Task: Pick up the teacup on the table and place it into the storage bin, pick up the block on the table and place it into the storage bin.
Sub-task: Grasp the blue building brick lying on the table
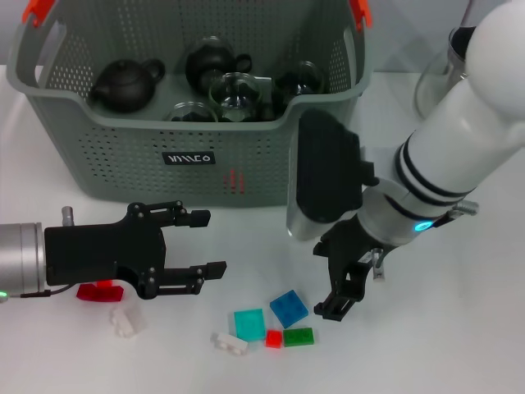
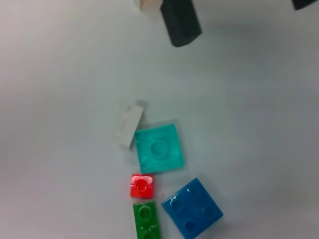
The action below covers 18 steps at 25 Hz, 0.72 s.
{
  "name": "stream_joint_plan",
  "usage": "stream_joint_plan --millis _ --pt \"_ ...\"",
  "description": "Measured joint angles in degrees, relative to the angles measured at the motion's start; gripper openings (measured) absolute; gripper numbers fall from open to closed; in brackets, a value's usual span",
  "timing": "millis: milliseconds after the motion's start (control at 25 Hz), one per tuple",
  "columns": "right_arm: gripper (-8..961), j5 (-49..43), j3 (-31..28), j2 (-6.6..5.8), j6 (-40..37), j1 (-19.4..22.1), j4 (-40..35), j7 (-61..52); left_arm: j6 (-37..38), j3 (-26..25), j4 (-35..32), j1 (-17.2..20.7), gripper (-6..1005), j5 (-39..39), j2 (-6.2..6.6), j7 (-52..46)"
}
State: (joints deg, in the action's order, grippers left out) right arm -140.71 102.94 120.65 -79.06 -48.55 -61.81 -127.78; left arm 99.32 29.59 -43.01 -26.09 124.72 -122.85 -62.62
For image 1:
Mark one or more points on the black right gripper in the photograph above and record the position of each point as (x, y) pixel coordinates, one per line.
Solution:
(348, 254)

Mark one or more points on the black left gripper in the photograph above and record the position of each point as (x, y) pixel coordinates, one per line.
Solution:
(102, 254)

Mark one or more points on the red sloped toy brick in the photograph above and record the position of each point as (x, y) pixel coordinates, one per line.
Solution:
(234, 180)

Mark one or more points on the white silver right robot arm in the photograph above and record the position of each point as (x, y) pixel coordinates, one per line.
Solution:
(451, 135)

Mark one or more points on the grey perforated plastic storage bin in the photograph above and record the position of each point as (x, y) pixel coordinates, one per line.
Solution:
(143, 156)

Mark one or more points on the green two-stud toy brick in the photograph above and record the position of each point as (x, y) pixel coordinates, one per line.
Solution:
(298, 337)

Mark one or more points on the small red toy brick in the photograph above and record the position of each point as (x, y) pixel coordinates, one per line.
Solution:
(105, 283)
(274, 339)

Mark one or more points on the cyan square toy brick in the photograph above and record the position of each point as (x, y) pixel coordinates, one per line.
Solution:
(249, 324)

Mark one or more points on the white toy brick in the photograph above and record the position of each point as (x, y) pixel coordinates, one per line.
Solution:
(230, 344)
(120, 322)

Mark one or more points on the dark red long toy brick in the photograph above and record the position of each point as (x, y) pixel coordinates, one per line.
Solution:
(98, 294)

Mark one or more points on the silver plug on left gripper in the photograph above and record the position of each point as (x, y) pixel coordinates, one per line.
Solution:
(67, 216)

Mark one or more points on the dark clay teapot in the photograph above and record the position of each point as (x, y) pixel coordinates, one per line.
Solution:
(123, 86)

